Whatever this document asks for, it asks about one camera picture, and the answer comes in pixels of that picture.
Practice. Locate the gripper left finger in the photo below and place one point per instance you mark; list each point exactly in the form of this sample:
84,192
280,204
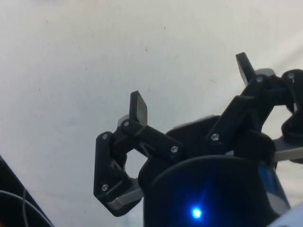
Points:
106,165

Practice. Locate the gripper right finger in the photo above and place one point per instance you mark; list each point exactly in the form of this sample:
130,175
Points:
233,118

